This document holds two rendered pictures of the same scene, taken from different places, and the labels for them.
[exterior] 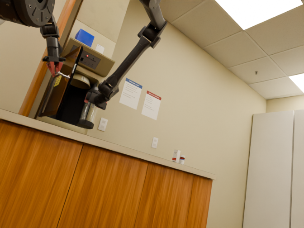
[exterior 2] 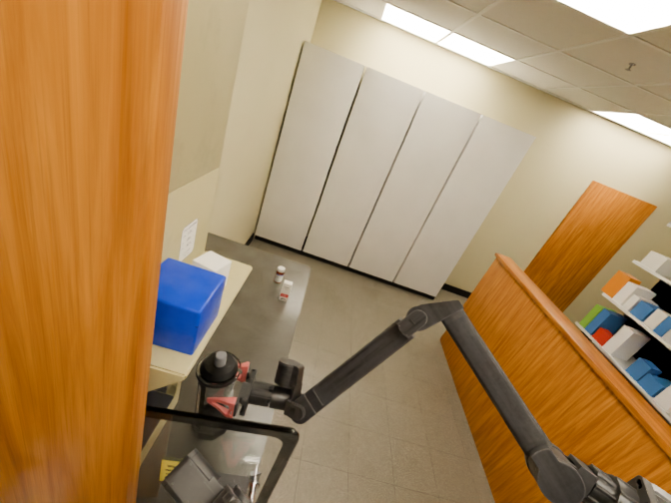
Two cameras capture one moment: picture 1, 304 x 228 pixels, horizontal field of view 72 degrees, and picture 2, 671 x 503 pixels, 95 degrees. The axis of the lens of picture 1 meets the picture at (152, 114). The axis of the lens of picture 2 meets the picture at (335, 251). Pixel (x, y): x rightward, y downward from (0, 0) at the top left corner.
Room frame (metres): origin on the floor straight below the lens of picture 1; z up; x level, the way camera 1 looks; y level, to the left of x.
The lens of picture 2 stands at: (0.90, 0.79, 1.92)
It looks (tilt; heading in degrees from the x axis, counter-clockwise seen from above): 26 degrees down; 298
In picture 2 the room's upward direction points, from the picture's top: 22 degrees clockwise
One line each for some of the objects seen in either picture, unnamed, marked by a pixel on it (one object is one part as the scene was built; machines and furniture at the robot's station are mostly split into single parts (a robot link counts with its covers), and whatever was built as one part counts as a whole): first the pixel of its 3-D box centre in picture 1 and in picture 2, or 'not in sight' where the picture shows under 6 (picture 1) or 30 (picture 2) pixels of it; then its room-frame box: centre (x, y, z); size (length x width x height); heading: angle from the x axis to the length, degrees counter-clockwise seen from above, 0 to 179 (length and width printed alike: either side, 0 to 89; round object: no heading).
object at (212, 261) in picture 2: (98, 51); (210, 272); (1.31, 0.46, 1.54); 0.05 x 0.05 x 0.06; 19
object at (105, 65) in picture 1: (89, 58); (194, 317); (1.28, 0.50, 1.46); 0.32 x 0.11 x 0.10; 124
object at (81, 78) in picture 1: (79, 80); not in sight; (1.43, 0.57, 1.34); 0.18 x 0.18 x 0.05
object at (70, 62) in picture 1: (59, 82); (198, 478); (1.12, 0.55, 1.19); 0.30 x 0.01 x 0.40; 41
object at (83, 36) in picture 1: (83, 40); (179, 304); (1.24, 0.56, 1.56); 0.10 x 0.10 x 0.09; 34
